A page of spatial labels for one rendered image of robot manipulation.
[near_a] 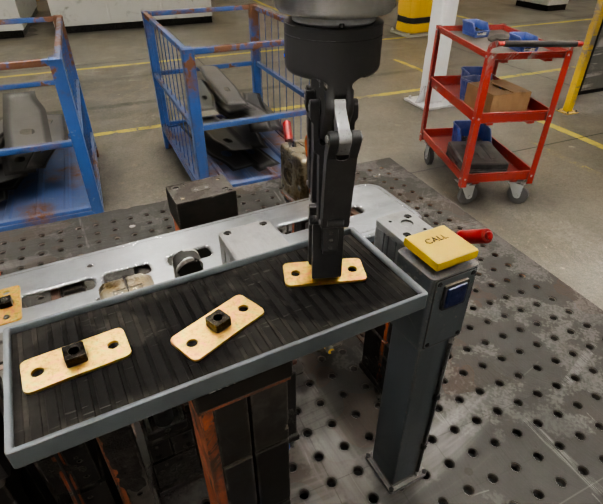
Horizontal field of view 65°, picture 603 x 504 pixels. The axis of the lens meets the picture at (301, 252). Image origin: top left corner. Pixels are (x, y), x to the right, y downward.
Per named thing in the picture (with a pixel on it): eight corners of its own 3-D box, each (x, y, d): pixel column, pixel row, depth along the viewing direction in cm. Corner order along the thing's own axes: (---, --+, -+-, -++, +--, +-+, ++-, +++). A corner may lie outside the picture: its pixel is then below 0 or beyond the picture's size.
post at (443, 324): (399, 439, 85) (441, 233, 60) (427, 475, 80) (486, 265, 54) (364, 457, 82) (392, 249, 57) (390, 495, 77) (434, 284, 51)
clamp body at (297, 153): (307, 259, 130) (309, 132, 109) (335, 290, 119) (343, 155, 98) (272, 270, 126) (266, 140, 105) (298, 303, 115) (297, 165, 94)
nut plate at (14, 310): (-8, 293, 72) (-11, 287, 71) (20, 285, 73) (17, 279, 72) (-8, 328, 66) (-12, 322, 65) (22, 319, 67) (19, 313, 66)
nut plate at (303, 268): (359, 259, 52) (360, 250, 51) (367, 281, 49) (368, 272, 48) (282, 265, 51) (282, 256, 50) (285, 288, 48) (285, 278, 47)
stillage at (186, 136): (164, 146, 368) (140, 10, 313) (261, 130, 395) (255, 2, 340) (205, 220, 279) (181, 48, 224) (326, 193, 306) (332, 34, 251)
